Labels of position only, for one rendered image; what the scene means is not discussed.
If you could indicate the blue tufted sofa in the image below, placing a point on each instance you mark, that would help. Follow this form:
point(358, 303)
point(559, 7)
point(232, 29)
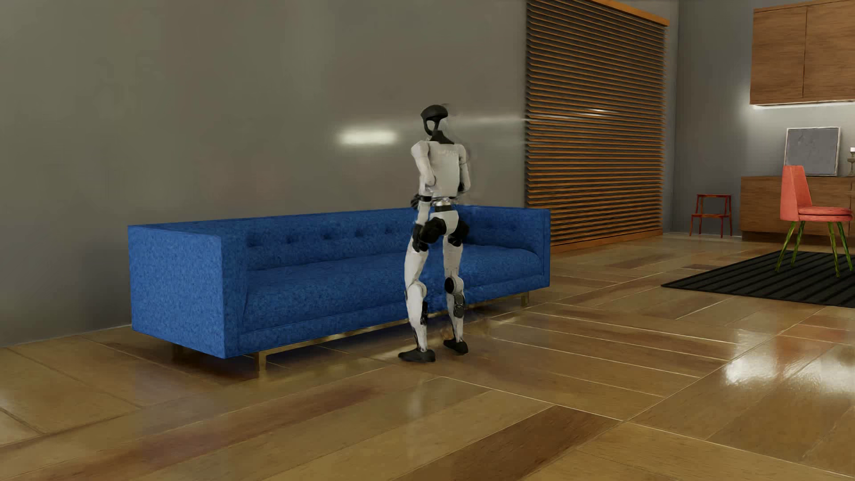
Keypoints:
point(307, 287)

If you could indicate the wooden wall cabinet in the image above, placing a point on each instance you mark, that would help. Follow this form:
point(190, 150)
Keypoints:
point(801, 53)

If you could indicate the wooden sideboard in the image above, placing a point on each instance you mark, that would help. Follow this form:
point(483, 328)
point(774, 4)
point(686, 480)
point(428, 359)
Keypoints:
point(761, 204)

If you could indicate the white humanoid robot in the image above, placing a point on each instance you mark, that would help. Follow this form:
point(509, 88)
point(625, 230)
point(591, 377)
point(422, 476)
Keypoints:
point(442, 170)

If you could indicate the wooden slatted wall panel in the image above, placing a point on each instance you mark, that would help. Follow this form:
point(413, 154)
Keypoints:
point(594, 127)

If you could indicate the black striped rug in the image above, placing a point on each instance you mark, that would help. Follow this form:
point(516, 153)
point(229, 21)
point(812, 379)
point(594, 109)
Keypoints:
point(755, 280)

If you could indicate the grey framed picture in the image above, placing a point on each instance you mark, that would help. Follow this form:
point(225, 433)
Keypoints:
point(811, 151)

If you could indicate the orange chair with green legs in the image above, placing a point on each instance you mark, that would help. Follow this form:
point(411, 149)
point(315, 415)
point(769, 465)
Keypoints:
point(798, 200)

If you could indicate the small red stool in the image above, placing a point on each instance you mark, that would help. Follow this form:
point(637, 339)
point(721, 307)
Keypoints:
point(711, 214)

